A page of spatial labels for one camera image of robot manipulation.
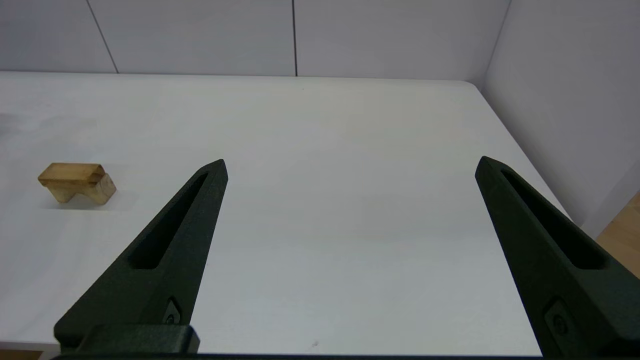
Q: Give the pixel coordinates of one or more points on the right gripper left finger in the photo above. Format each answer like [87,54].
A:
[160,270]

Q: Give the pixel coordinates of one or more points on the arched wooden building block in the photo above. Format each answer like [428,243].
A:
[100,190]

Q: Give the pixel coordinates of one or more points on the rectangular wooden building block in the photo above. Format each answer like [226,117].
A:
[70,174]

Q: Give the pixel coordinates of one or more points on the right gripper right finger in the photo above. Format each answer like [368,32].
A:
[565,290]

